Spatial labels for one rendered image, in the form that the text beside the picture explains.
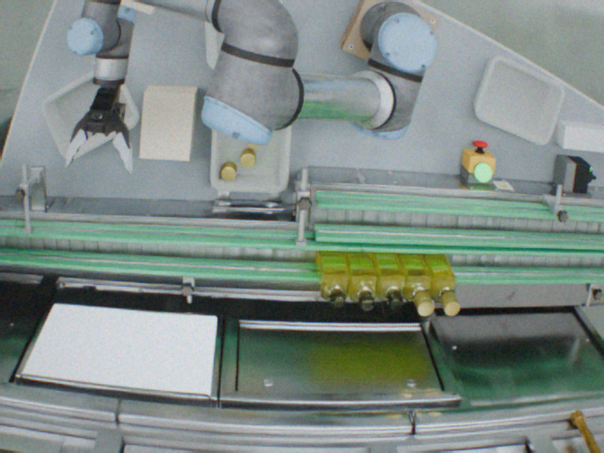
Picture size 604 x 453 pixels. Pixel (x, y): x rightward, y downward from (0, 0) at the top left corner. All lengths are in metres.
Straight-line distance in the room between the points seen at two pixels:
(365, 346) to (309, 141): 0.50
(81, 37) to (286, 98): 0.43
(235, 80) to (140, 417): 0.63
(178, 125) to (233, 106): 0.59
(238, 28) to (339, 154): 0.75
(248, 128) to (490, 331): 0.90
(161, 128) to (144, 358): 0.53
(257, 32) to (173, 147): 0.67
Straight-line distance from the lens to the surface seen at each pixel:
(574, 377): 1.64
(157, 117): 1.66
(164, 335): 1.56
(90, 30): 1.32
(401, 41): 1.40
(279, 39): 1.07
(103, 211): 1.72
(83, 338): 1.56
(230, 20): 1.09
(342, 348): 1.55
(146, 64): 1.72
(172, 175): 1.78
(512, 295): 1.85
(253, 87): 1.07
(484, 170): 1.72
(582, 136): 1.85
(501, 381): 1.57
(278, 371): 1.46
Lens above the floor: 2.43
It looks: 68 degrees down
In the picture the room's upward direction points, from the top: 173 degrees clockwise
